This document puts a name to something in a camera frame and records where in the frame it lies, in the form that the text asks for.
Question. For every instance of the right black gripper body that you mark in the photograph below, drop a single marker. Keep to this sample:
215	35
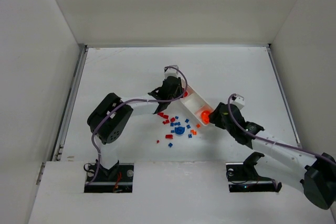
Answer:
219	116

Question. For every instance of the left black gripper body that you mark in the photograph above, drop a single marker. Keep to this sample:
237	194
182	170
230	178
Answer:
174	87

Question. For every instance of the large orange round lego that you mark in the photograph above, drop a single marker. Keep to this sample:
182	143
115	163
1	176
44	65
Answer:
205	116

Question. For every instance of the white three-compartment tray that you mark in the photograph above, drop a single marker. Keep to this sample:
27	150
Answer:
194	104

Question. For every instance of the large blue round lego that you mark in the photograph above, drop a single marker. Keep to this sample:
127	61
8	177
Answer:
179	130

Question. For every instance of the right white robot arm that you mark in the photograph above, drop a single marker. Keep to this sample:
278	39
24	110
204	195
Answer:
310	173

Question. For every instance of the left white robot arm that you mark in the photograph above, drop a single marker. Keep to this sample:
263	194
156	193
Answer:
110	117

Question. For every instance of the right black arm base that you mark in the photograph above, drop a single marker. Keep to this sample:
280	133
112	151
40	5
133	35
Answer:
243	178

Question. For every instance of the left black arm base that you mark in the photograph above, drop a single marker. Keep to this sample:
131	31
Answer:
117	180

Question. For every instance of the red flat lego brick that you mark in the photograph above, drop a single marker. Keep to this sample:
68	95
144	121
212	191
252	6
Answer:
169	136

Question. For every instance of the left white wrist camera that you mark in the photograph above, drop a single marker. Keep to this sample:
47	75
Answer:
172	70

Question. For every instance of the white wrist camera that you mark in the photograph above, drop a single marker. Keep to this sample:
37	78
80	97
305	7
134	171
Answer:
238	101
172	70

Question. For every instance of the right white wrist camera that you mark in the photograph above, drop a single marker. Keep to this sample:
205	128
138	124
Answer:
238	101

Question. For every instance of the right metal rail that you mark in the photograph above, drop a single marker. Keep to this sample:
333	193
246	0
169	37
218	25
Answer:
284	98

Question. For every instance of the metal rail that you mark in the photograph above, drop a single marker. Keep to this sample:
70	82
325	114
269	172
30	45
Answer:
284	98
69	105

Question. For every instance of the left metal rail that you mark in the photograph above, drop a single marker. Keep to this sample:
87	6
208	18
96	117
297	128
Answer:
69	105

